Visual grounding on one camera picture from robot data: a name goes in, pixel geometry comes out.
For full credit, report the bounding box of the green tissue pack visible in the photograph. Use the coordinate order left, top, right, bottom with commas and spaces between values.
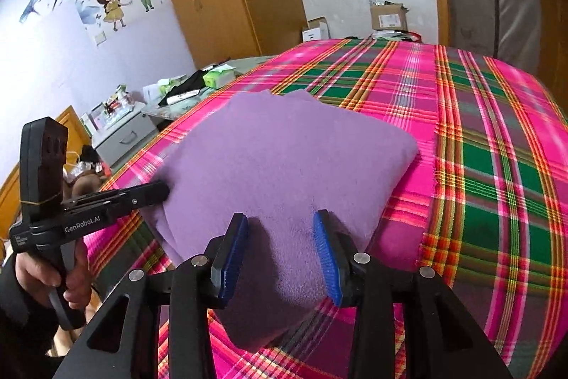
203, 66, 237, 89
156, 75, 185, 93

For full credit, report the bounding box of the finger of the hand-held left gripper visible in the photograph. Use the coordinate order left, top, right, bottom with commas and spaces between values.
62, 180, 172, 214

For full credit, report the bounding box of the white tube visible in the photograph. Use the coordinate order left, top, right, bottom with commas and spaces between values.
165, 91, 200, 104

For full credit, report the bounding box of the glass-top folding table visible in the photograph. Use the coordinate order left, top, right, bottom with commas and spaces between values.
142, 55, 276, 120

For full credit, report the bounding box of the group of small bottles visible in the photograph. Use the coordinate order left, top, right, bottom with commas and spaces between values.
91, 83, 134, 126

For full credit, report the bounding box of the wooden headboard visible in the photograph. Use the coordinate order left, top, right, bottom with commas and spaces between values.
0, 104, 92, 215

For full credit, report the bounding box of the pink plaid bed sheet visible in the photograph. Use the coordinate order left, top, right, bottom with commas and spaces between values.
86, 39, 568, 379

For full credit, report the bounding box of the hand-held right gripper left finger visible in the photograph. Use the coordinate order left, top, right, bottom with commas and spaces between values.
52, 212, 249, 379

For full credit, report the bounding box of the purple fleece towel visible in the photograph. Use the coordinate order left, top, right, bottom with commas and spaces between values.
146, 90, 420, 353

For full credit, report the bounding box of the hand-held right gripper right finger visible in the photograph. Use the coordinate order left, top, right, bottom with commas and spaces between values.
313, 209, 516, 379

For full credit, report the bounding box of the grey drawer cabinet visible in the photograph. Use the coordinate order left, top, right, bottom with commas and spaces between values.
91, 101, 159, 167

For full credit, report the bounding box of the black cloth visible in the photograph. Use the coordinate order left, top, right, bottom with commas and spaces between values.
157, 70, 209, 107

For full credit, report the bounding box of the person's left forearm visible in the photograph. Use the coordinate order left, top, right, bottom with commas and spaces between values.
0, 257, 60, 379

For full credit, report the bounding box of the white box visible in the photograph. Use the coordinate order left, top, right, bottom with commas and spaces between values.
302, 17, 331, 43

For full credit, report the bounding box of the cardboard box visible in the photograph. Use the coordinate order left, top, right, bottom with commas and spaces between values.
368, 0, 411, 33

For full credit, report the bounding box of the person's left hand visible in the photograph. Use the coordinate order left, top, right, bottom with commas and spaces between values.
15, 243, 92, 312

